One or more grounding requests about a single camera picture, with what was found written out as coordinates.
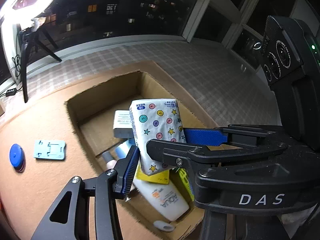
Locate yellow plastic shuttlecock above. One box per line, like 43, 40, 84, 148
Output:
177, 168, 195, 201

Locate yellow black notepad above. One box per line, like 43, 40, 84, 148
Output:
136, 165, 169, 185

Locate white patterned tissue pack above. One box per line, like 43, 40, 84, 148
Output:
129, 99, 185, 176

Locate white blue-capped sunscreen bottle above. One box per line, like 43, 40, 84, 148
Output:
114, 138, 190, 222

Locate white usb charger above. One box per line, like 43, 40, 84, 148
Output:
113, 110, 134, 139

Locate small pink lotion bottle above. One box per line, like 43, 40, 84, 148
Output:
101, 151, 117, 170

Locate brown cardboard box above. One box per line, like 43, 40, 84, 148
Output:
65, 61, 217, 239

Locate blue round tape measure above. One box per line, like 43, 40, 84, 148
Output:
9, 144, 25, 173

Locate black power strip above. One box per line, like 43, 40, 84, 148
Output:
5, 88, 17, 97

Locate ring light on tripod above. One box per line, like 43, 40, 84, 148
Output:
1, 0, 62, 102

